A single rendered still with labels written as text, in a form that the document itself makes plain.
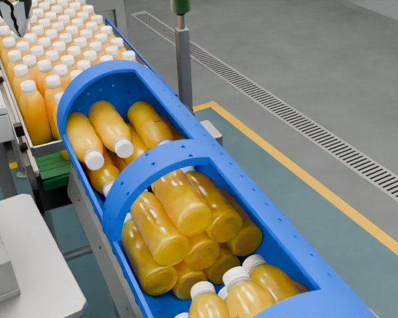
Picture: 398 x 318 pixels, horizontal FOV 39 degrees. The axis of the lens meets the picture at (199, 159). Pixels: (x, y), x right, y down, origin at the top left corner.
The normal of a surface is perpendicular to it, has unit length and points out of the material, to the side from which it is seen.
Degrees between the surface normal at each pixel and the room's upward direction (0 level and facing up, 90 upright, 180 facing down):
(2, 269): 90
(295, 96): 0
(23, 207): 0
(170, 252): 89
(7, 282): 90
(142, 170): 29
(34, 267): 0
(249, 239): 91
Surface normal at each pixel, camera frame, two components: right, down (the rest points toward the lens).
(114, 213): -0.84, -0.12
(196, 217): 0.39, 0.52
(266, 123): -0.04, -0.83
